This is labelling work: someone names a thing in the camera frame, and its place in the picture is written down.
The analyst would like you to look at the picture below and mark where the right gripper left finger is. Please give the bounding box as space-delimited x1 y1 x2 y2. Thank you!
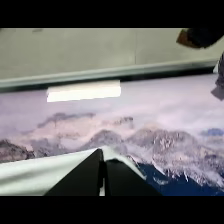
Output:
44 148 104 197

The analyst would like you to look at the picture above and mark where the black garment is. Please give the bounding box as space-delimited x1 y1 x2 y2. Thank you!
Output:
175 28 224 50

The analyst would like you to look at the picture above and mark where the grey garment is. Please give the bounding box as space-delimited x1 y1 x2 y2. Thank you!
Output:
210 52 224 102

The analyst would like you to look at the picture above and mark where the silver frame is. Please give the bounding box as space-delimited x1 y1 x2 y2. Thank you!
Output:
0 58 221 90

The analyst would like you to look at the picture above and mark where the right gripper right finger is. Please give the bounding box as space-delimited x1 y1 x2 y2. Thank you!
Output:
105 158 162 197

